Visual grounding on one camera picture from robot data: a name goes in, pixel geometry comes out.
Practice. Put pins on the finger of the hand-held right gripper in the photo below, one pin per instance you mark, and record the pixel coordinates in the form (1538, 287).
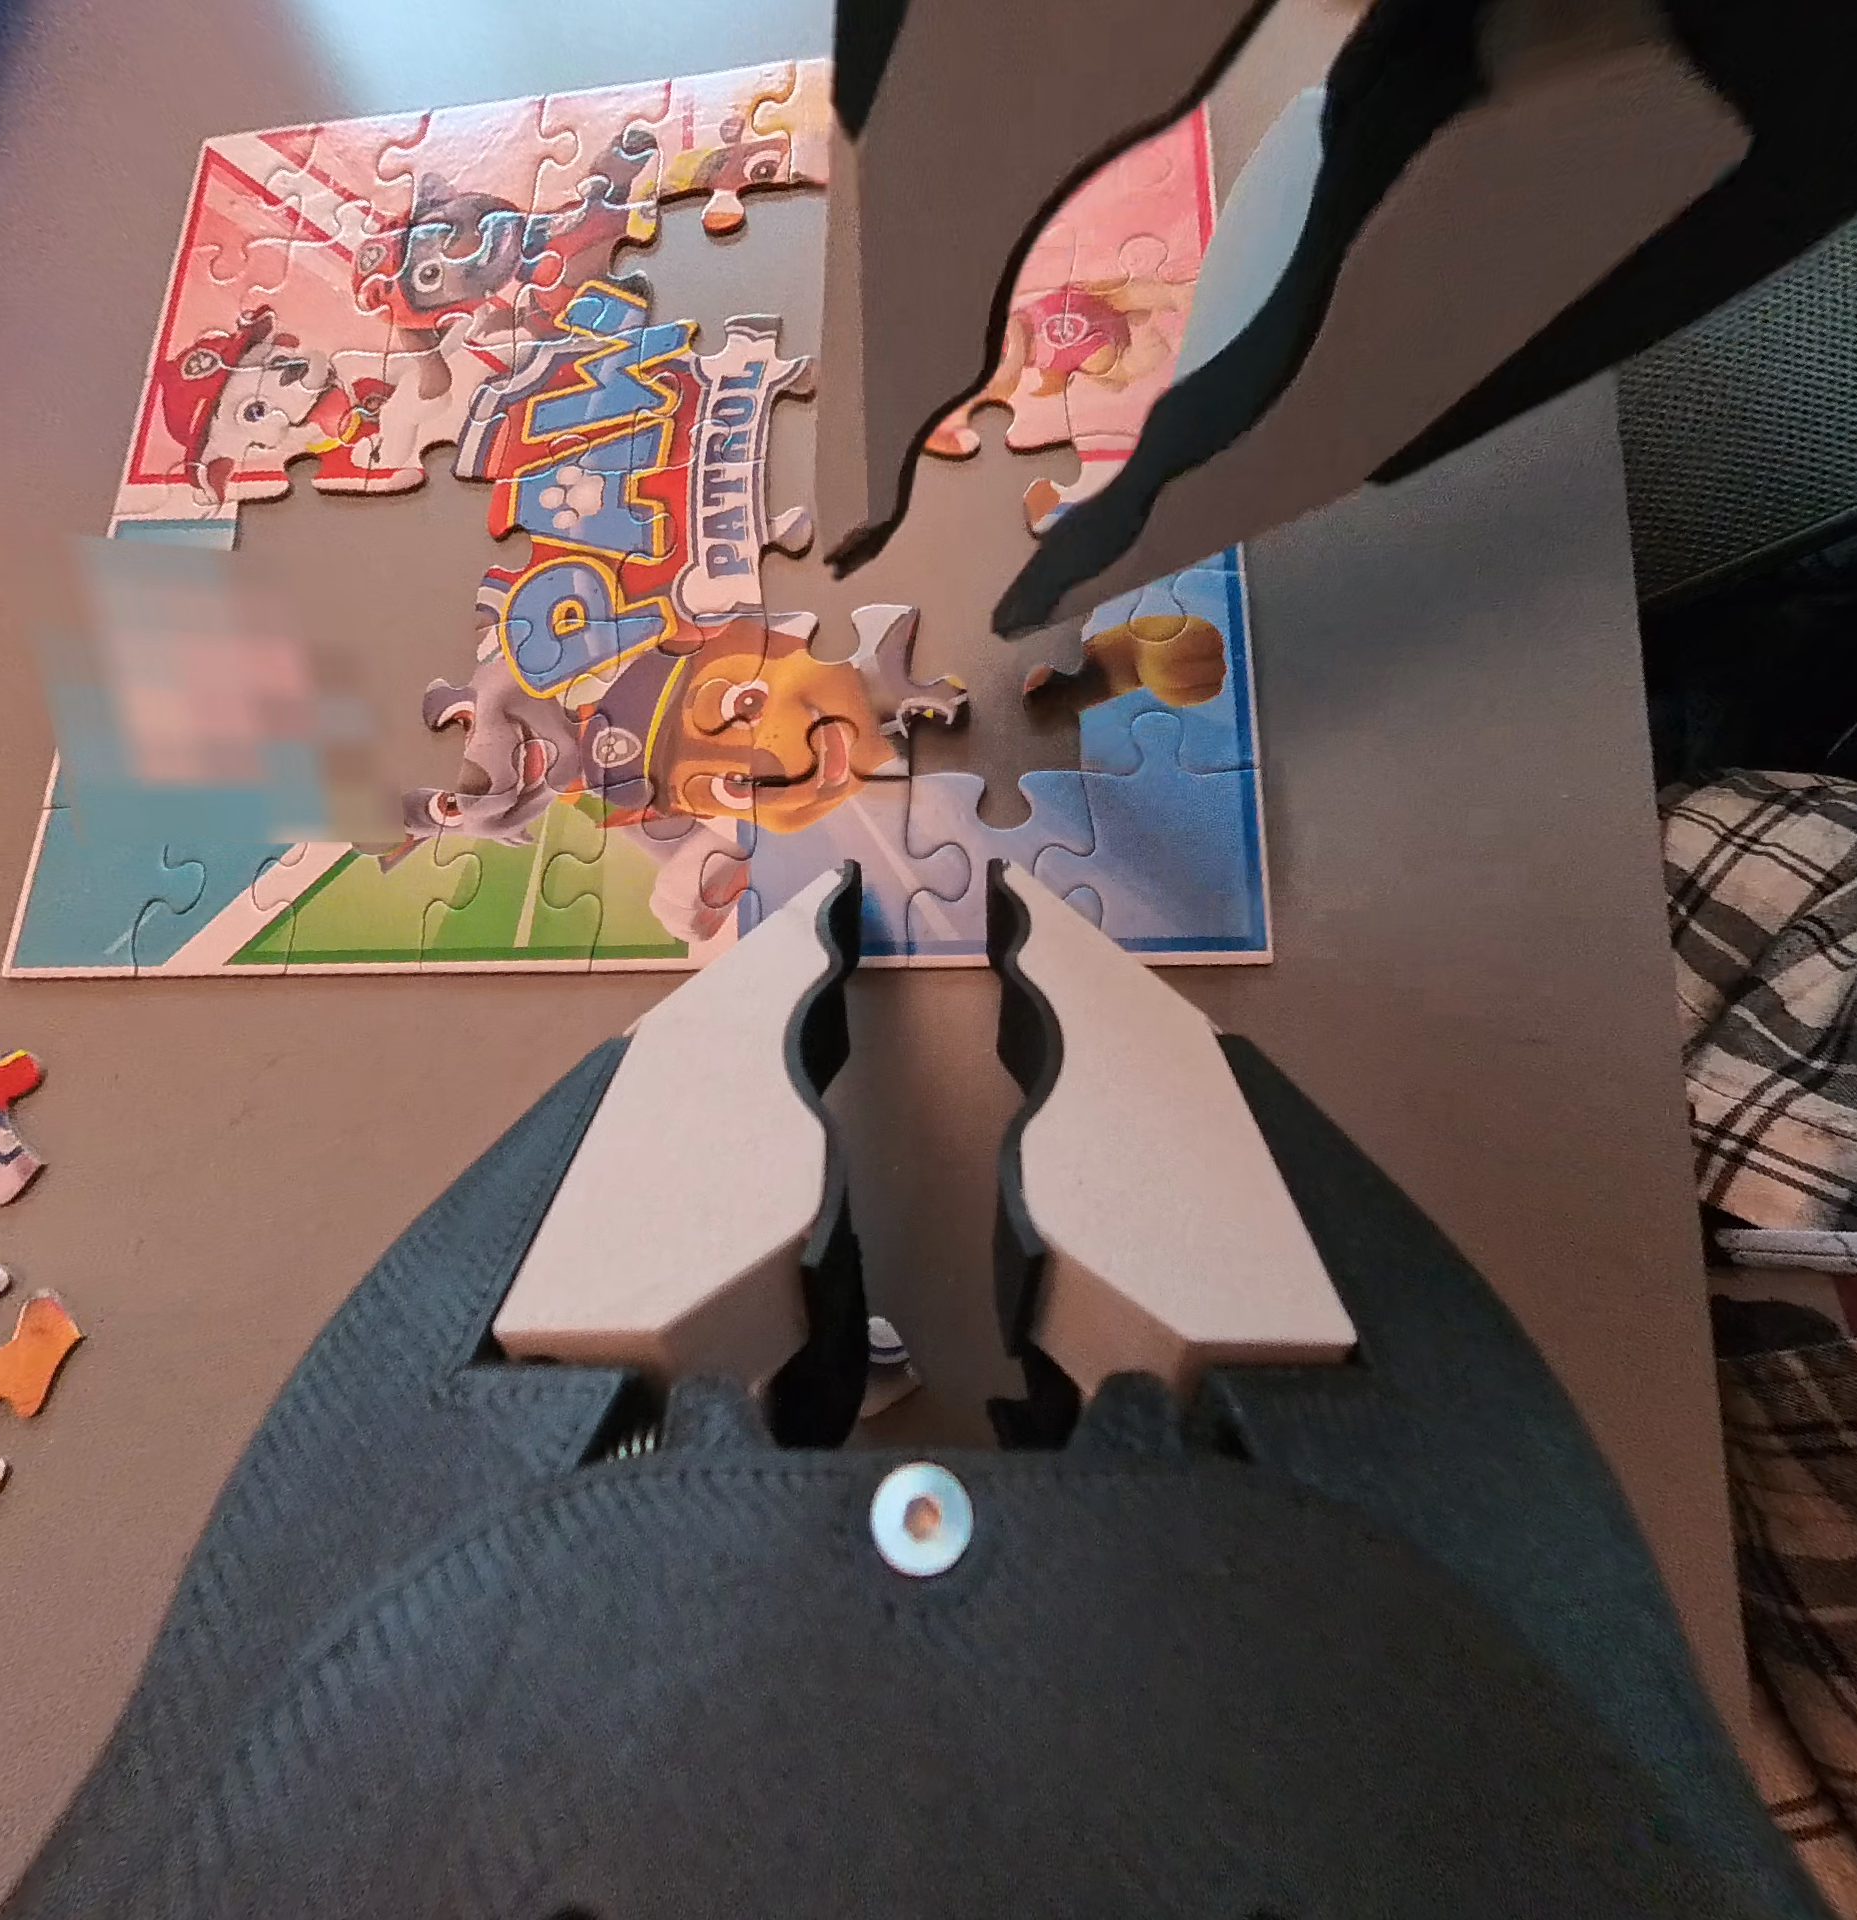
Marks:
(1469, 302)
(958, 180)

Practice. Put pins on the partly assembled cartoon jigsaw puzzle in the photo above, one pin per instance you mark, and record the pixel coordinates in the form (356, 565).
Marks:
(419, 916)

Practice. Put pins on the person's plaid shirt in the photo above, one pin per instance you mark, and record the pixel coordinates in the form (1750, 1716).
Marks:
(1798, 976)

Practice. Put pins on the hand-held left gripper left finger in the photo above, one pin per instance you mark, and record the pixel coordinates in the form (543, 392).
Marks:
(673, 1200)

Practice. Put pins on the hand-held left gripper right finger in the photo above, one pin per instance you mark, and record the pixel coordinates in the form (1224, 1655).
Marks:
(1168, 1200)

